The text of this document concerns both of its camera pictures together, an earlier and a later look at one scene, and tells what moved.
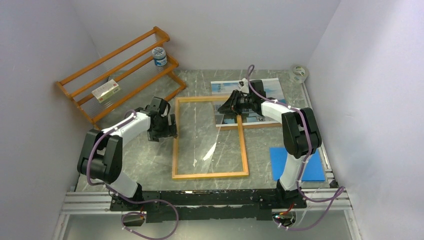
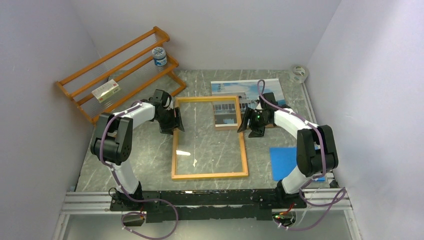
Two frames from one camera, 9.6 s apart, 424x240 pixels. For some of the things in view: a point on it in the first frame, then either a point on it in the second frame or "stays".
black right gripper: [230, 107] -> [244, 124]
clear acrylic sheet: [200, 149] stays
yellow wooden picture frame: [175, 176] stays
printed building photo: [273, 90] stays
